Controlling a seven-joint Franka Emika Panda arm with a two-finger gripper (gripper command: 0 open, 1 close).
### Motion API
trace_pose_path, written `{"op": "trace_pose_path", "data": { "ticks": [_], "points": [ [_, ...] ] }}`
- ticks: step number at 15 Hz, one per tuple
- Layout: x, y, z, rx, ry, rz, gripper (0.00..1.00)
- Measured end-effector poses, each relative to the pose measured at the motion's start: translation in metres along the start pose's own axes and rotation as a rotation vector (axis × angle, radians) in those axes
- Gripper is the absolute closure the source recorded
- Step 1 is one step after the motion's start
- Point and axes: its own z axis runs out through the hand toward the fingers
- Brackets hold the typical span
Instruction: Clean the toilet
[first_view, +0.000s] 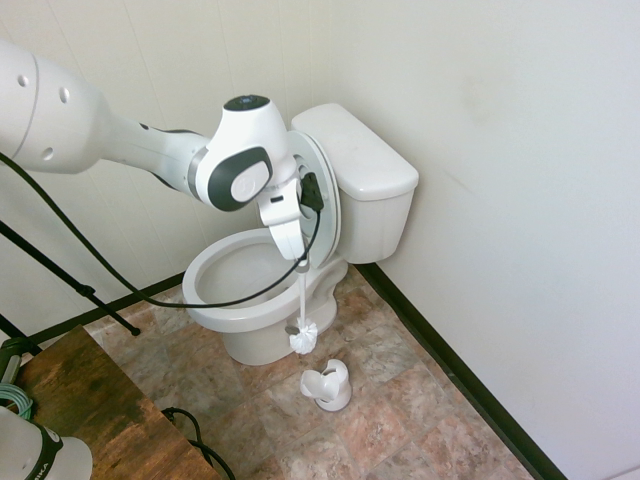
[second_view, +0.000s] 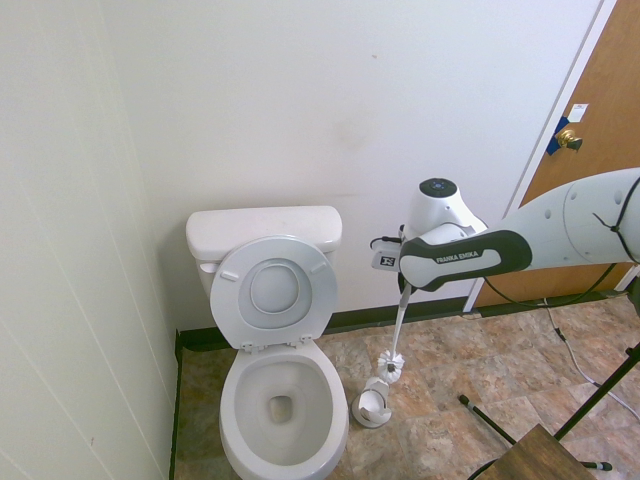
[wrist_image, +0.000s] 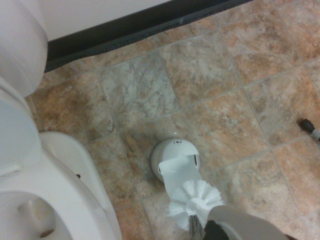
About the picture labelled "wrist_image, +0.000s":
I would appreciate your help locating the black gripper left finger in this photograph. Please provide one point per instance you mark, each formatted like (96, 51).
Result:
(215, 231)

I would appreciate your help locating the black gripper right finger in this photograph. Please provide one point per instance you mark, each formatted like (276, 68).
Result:
(288, 238)

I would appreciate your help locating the white toilet brush holder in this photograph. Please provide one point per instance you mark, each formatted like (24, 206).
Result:
(172, 152)

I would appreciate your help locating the white ceramic toilet bowl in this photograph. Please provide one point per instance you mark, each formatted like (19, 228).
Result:
(62, 185)

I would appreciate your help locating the white toilet tank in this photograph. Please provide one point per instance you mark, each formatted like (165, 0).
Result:
(20, 40)

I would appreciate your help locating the black camera tripod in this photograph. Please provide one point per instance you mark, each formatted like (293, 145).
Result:
(308, 126)

